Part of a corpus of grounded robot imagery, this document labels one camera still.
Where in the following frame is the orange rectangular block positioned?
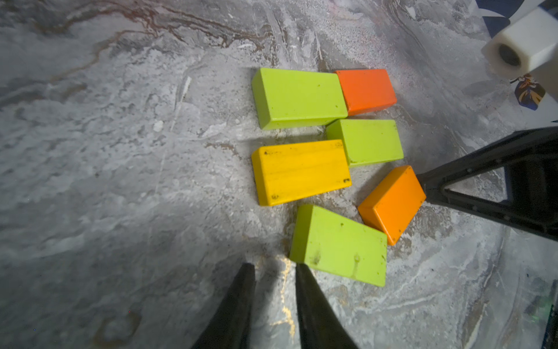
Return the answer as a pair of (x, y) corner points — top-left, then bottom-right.
(357, 165), (426, 246)

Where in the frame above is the yellow block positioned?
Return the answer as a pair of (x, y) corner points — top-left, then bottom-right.
(251, 140), (352, 206)

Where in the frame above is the light green narrow block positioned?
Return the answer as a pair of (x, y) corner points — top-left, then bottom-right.
(325, 119), (404, 168)

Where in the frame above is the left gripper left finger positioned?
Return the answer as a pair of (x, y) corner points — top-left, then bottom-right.
(192, 263), (256, 348)

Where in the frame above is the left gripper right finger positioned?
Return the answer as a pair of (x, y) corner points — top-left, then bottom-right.
(296, 264), (357, 348)

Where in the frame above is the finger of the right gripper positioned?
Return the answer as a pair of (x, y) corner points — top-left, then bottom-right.
(418, 127), (557, 240)

